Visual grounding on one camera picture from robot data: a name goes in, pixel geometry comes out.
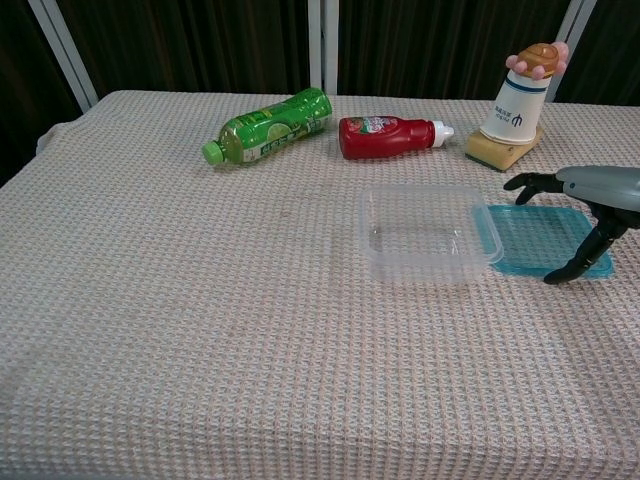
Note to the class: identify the dark curtain panel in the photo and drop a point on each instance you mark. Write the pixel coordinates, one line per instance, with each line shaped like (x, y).
(610, 55)
(25, 100)
(440, 40)
(200, 45)

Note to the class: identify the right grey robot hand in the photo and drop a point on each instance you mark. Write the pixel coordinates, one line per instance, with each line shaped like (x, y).
(600, 187)

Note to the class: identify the clear plastic food container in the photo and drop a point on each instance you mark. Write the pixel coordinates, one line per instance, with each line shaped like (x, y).
(380, 260)

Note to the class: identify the white frame post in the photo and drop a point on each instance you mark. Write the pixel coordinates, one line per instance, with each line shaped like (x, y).
(322, 45)
(575, 25)
(65, 50)

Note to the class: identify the red ketchup squeeze bottle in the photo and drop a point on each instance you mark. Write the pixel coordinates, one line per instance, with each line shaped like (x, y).
(385, 137)

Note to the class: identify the beige waffle-weave tablecloth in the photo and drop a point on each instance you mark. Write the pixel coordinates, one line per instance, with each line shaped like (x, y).
(200, 300)

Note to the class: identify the white paper cup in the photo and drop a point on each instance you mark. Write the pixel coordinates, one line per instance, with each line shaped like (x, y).
(517, 110)

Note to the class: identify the brown and pink turtle toy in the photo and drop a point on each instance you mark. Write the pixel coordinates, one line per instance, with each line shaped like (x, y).
(537, 57)

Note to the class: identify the yellow sponge with green pad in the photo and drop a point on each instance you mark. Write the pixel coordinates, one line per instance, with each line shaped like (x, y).
(492, 152)

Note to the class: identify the green plastic drink bottle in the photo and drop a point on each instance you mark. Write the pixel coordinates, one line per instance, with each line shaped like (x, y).
(270, 127)

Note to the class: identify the light blue plastic tray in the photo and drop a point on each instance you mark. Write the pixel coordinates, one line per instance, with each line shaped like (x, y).
(540, 240)

